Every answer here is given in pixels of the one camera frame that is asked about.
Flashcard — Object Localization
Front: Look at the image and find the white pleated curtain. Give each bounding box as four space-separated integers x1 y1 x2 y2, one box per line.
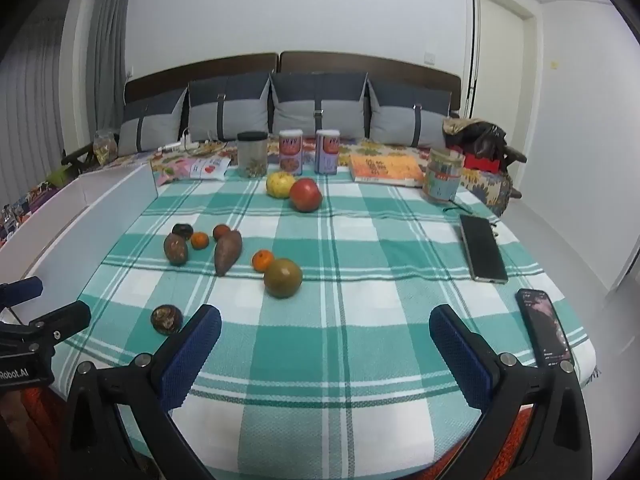
0 5 88 221

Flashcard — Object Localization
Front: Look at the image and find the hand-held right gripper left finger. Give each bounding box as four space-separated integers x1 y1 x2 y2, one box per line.
61 303 223 480

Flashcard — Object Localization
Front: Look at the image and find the red box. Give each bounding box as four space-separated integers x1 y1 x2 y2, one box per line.
462 151 502 174

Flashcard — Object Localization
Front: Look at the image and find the brown headboard panel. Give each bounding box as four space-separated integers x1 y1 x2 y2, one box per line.
124 52 279 107

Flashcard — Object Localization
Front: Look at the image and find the dark bag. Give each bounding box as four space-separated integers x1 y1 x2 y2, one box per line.
442 117 527 163

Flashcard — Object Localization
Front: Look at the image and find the large black phone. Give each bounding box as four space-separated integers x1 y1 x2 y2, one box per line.
459 214 509 285

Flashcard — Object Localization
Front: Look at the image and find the orange book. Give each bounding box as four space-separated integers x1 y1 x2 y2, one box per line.
348 154 426 187

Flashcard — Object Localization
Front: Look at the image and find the oval brown sweet potato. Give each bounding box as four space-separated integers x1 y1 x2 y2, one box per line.
163 233 189 266

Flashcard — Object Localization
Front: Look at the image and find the red apple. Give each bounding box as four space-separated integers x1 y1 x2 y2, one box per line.
289 178 323 213

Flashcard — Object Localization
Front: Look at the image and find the white snack packet with hearts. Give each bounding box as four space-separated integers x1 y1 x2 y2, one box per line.
190 156 231 180

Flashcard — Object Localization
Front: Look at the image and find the grey curtain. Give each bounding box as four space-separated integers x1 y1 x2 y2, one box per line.
86 0 134 132

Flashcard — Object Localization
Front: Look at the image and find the white cardboard box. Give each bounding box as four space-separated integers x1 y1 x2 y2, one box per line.
0 162 160 321

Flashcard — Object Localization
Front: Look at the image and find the long purple sweet potato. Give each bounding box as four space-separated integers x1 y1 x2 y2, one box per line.
214 230 244 277

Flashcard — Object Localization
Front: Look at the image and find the brown wrinkled fruit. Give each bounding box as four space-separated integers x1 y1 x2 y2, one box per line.
151 305 183 335

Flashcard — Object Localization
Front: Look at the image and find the green-brown pear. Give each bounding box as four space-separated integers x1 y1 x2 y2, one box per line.
263 258 303 299

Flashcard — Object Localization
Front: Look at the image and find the green tin can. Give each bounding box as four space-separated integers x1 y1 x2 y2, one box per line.
422 147 464 204

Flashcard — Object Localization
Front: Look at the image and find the pink snack packet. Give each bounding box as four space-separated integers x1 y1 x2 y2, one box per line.
154 157 194 184

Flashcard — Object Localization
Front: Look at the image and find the green checked blanket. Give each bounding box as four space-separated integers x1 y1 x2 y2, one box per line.
50 167 601 480

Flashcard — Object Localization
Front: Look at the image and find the yellow apple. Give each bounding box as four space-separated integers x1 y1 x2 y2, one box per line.
265 171 296 199

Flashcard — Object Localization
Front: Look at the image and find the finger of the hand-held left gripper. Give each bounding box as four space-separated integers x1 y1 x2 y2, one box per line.
0 276 44 311
27 301 92 351

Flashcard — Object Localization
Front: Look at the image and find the white door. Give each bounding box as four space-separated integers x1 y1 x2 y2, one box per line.
470 0 540 198

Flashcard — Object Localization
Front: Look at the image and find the grey two-tone pillow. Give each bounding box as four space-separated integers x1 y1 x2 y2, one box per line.
187 72 271 144
367 80 452 150
119 87 188 154
270 72 369 139

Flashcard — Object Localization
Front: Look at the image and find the clear jar with black lid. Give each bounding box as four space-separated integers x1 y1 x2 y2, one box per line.
236 131 269 179

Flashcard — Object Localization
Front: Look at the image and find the orange fuzzy cloth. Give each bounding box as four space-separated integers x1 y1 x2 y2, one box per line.
0 385 531 480

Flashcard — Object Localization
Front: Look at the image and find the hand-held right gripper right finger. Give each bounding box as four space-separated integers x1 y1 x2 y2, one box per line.
425 303 594 480

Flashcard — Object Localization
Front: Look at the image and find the black smartphone with lit screen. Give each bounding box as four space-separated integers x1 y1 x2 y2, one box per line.
516 288 575 369

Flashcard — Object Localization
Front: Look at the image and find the white charger with cable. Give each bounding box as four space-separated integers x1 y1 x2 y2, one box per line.
182 129 237 155

